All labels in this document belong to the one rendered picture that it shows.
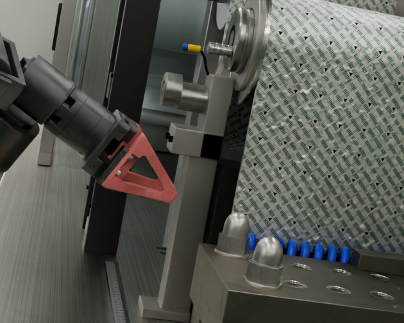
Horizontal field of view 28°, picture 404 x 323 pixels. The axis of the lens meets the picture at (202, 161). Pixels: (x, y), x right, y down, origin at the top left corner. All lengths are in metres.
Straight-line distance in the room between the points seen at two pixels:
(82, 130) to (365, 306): 0.33
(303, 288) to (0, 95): 0.34
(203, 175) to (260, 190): 0.10
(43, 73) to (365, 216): 0.40
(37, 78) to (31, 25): 5.59
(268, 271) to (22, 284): 0.41
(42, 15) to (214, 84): 5.50
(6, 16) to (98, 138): 5.61
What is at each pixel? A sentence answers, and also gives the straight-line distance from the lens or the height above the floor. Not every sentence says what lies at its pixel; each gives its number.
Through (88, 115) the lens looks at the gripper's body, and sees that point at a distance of 0.84.
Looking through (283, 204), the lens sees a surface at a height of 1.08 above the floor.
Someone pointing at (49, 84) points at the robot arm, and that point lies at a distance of 0.84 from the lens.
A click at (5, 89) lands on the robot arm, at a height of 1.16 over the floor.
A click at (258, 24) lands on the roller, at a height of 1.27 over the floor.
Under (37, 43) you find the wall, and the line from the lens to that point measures 6.43.
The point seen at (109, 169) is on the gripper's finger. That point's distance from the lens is 0.82.
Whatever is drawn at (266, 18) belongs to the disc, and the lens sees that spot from 0.88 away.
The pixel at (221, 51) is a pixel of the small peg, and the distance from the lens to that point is 0.92.
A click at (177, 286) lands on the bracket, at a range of 1.00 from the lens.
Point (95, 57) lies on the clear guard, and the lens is 1.90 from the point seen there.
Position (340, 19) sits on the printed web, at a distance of 0.93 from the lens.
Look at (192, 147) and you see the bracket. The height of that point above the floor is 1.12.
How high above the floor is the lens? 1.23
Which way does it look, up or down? 8 degrees down
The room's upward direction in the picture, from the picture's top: 11 degrees clockwise
